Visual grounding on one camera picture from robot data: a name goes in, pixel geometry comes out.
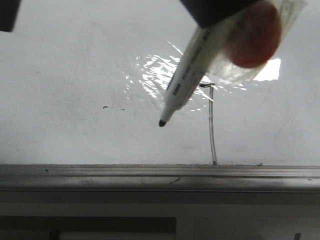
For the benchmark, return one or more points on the grey aluminium whiteboard tray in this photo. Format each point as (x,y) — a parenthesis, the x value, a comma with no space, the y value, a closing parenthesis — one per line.
(177,178)

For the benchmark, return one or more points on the white whiteboard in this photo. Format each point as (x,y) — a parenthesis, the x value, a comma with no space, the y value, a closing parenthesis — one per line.
(83,82)

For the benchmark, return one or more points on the white whiteboard marker pen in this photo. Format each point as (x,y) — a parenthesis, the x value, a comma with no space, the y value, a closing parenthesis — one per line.
(203,47)

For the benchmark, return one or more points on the red round magnet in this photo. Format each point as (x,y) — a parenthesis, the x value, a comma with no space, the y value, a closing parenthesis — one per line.
(256,36)

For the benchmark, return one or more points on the black gripper finger marker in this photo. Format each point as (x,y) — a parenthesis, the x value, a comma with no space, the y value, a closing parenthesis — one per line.
(209,12)

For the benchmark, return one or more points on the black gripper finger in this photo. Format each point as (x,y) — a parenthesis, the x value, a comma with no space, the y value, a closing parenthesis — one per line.
(8,14)

